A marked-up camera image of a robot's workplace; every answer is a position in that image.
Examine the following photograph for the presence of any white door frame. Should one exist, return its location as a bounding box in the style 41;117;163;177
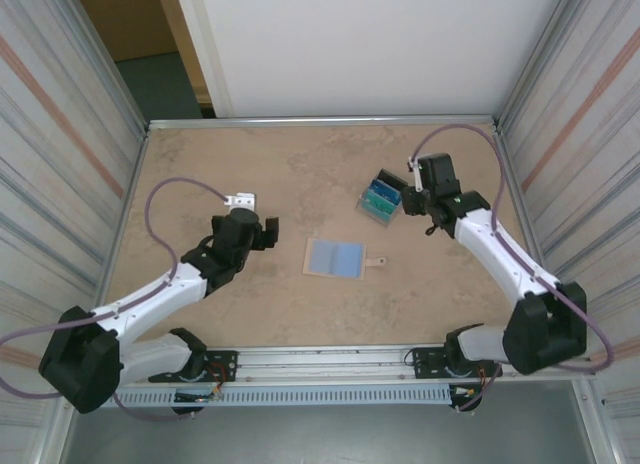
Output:
172;0;236;120

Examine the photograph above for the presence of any brown wooden door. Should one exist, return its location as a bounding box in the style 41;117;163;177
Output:
72;0;214;108

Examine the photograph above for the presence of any blue credit card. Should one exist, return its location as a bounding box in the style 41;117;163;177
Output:
367;179;402;205

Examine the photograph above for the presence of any striped corrugated side panel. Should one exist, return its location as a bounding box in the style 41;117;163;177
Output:
502;0;640;425
0;0;146;430

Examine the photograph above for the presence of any small green circuit board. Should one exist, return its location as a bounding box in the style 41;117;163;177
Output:
173;389;224;403

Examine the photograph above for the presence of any aluminium table side rail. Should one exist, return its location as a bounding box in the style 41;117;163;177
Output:
492;128;569;340
89;131;151;348

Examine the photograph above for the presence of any aluminium mounting rail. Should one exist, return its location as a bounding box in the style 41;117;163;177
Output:
58;339;599;391

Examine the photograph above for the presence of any grey metal lower shelf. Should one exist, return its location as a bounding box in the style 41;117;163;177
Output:
59;406;609;464

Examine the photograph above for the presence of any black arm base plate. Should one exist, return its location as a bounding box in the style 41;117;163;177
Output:
409;346;502;383
148;350;239;385

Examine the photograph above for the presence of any grey slotted cable duct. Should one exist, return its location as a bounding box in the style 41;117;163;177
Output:
73;387;454;409

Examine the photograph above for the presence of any aluminium frame post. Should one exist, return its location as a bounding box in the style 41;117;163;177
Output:
59;0;151;135
498;0;589;133

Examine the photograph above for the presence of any blue cutting board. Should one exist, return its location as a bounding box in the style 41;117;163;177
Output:
301;236;389;280

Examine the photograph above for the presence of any clear black card box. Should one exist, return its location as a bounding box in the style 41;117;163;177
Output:
354;167;407;229

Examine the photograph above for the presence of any aluminium table end rail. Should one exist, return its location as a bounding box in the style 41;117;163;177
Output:
146;114;503;133

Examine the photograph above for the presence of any teal credit card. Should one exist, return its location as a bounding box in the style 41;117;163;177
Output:
359;189;396;209
364;202;400;223

